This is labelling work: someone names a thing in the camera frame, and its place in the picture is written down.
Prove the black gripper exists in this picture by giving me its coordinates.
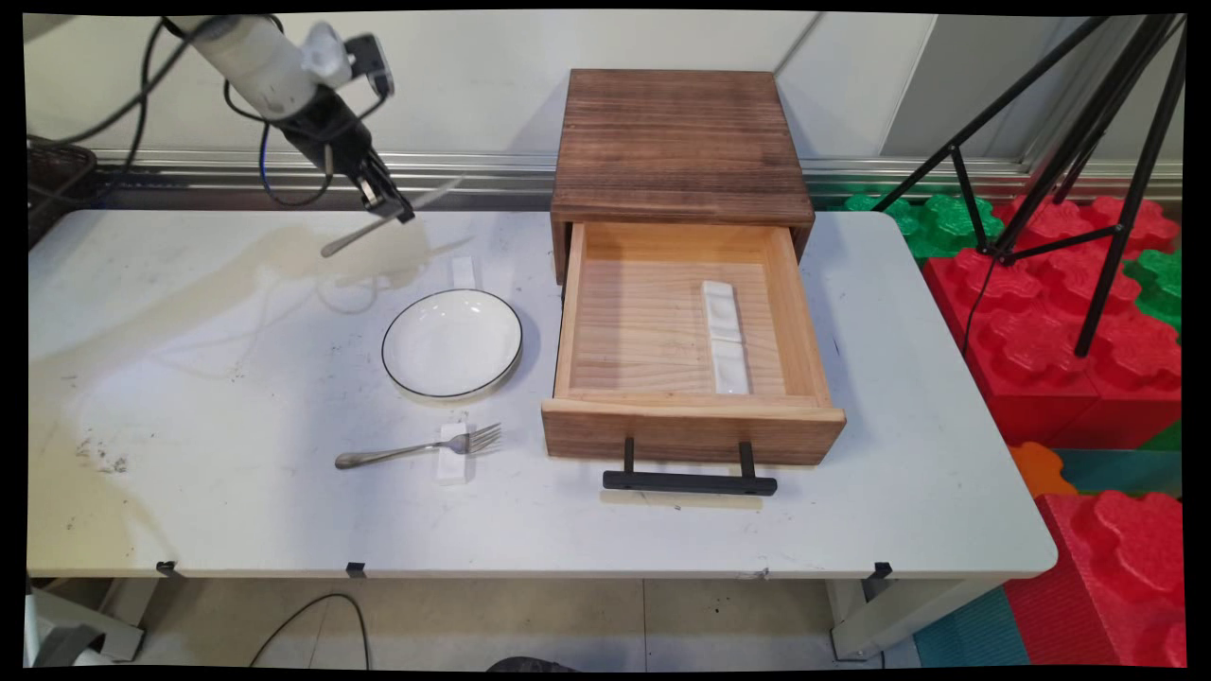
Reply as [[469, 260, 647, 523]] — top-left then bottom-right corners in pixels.
[[279, 85, 418, 226]]

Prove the silver serrated table knife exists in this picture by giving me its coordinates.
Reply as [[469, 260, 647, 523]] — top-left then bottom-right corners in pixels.
[[320, 178, 465, 258]]

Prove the white plate with black rim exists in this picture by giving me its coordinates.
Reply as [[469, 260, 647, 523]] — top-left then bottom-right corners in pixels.
[[381, 288, 524, 400]]

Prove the silver fork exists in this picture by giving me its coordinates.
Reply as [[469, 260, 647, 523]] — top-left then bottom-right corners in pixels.
[[334, 423, 502, 471]]

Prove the dark brown wooden cabinet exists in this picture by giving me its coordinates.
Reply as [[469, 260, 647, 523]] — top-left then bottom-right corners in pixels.
[[549, 68, 816, 285]]

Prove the white ceramic cutlery rest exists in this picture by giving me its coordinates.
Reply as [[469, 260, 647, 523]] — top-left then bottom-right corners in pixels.
[[710, 339, 751, 396], [701, 280, 742, 343]]

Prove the light wooden drawer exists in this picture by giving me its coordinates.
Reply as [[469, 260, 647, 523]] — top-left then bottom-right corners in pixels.
[[541, 222, 846, 466]]

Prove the green foam block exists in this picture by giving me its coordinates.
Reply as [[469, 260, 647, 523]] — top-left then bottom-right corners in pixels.
[[1123, 248, 1184, 332], [906, 194, 1006, 261], [842, 192, 921, 237]]

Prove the white table leg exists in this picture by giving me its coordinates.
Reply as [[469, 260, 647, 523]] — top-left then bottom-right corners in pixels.
[[24, 579, 159, 665], [828, 577, 1006, 661]]

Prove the black tripod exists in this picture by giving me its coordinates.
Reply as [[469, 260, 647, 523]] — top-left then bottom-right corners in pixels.
[[870, 14, 1188, 358]]

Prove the large red foam block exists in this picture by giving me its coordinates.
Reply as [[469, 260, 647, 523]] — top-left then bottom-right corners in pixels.
[[922, 248, 1184, 450]]

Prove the orange foam piece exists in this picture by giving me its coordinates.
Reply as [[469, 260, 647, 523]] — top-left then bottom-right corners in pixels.
[[1008, 441, 1079, 499]]

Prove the thin black gripper cable loop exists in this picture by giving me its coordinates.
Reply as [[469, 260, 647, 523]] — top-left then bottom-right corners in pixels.
[[223, 80, 338, 209]]

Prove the black silver wrist camera box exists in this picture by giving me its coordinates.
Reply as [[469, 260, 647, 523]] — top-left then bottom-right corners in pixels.
[[343, 33, 397, 101]]

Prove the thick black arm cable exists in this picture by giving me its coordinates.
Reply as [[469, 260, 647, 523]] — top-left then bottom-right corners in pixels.
[[28, 17, 220, 148]]

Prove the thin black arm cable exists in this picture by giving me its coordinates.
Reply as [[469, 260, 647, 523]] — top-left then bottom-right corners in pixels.
[[118, 19, 171, 181]]

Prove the black drawer handle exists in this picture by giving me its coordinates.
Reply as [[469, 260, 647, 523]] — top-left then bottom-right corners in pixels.
[[603, 437, 779, 498]]

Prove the black floor cable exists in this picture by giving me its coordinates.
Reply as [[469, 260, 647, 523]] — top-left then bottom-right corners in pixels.
[[248, 593, 372, 669]]

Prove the silver aluminium wall rail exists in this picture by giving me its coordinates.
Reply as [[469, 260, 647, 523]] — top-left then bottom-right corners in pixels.
[[95, 149, 1184, 211]]

